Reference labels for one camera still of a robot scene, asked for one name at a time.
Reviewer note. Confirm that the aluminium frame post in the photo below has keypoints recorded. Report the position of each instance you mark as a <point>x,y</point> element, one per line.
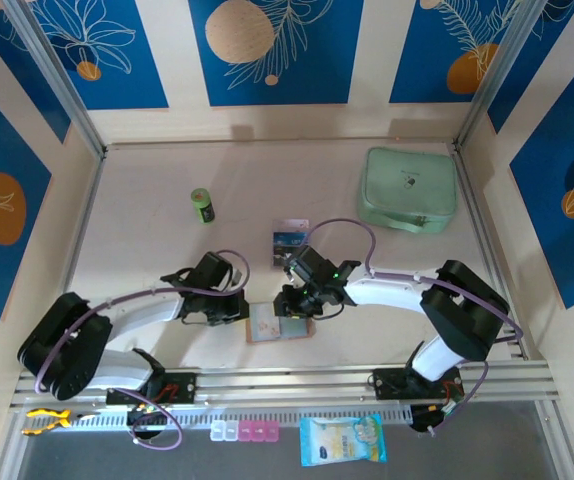
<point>494,75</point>
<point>59,75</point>

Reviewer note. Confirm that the black base electronics module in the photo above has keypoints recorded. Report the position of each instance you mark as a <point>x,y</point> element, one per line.
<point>422,419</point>
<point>142,419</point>

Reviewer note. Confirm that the dark printed card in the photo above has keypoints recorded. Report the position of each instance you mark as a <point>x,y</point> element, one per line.
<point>279,257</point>

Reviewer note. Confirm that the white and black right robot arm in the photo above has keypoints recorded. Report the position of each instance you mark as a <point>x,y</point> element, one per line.
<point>382,295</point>

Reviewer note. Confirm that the white and pink pill organizer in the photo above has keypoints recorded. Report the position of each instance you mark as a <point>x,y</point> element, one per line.
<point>244,431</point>

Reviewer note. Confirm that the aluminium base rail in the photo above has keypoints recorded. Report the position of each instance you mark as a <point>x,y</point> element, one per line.
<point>287,382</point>

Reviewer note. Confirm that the grey plastic card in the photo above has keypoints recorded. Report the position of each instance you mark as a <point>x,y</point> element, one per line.
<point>294,327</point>

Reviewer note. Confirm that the green cylindrical battery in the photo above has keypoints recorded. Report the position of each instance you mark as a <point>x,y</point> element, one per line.
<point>203,207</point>

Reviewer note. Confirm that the tan leather card holder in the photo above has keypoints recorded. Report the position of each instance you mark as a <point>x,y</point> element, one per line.
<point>310,330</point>

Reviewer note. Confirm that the pale pink card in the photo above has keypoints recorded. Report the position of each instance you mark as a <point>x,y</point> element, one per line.
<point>292,225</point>

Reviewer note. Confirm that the blue wet wipes packet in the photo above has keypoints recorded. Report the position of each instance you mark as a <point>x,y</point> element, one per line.
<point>342,442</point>

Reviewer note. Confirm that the mint green zip pouch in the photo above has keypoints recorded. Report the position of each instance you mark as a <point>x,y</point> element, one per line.
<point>407,180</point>

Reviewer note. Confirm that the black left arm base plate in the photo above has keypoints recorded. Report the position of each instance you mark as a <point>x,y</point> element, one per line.
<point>187,387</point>

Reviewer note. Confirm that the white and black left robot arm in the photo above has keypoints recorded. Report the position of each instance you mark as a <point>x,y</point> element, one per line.
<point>137,312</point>

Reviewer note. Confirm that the blue printed card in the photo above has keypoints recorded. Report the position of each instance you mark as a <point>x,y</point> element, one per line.
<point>287,238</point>

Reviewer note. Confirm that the aluminium table side rail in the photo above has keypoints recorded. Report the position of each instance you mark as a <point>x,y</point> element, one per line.
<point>480,215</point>
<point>76,250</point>

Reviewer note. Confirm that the cream floral card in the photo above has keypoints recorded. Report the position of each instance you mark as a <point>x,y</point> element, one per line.
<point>266,325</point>

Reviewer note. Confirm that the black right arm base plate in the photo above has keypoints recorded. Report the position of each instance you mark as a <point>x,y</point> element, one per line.
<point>387,385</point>

